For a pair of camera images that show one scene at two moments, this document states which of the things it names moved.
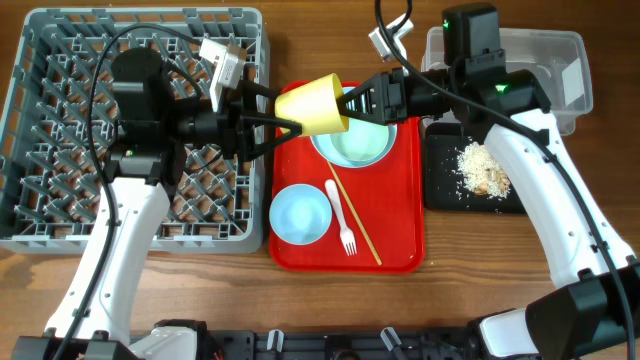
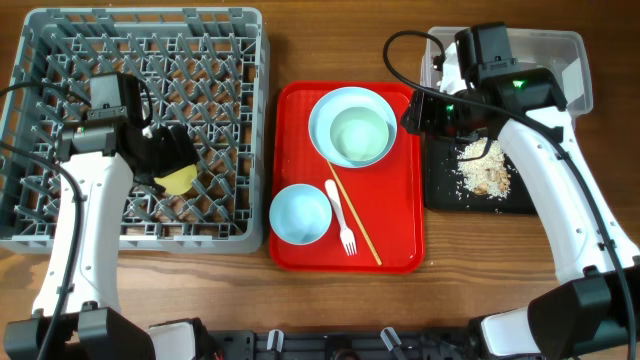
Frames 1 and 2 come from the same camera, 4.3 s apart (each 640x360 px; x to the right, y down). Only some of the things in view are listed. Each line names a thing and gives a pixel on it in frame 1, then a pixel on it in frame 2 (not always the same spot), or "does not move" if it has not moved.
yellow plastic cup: (314, 107) to (180, 181)
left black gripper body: (223, 128) to (166, 155)
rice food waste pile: (481, 173) does not move
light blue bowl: (300, 214) does not move
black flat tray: (443, 188) does not move
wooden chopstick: (354, 212) does not move
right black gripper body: (403, 97) to (440, 116)
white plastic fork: (347, 235) does not move
